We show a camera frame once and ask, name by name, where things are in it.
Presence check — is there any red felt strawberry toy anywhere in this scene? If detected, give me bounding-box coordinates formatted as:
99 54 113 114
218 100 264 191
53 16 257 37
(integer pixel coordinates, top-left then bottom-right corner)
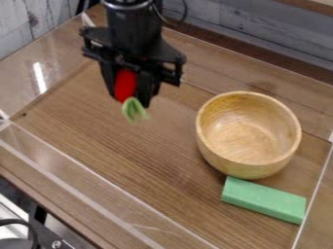
115 69 148 124

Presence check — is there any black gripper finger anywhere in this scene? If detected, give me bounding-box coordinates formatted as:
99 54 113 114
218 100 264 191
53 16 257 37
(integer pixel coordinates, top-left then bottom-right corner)
101 62 120 97
136 71 162 108

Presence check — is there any black cable under table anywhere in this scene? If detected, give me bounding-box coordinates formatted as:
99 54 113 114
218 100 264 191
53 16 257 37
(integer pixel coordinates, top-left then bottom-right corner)
0 219 45 249

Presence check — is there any green rectangular sponge block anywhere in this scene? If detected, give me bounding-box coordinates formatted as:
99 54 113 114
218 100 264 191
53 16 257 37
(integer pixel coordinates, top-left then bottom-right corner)
221 176 307 225

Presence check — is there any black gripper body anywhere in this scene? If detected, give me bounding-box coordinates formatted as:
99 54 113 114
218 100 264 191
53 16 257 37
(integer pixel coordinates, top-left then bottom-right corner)
79 0 186 86

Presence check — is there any light wooden bowl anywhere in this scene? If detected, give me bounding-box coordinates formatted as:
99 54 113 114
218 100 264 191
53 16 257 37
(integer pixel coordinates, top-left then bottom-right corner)
196 91 303 179

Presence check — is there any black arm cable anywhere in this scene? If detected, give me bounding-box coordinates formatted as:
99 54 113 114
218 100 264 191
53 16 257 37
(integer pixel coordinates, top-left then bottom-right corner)
152 0 189 24

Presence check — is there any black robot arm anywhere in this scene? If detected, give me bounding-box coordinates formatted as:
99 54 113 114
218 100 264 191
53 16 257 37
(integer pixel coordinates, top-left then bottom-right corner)
79 0 186 107

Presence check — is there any clear acrylic corner bracket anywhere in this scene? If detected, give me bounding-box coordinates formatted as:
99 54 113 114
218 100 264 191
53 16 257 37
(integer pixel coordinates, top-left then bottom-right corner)
81 13 97 27

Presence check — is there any clear acrylic front wall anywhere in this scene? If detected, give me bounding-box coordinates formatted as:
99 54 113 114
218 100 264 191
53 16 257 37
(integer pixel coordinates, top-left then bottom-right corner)
0 117 217 249

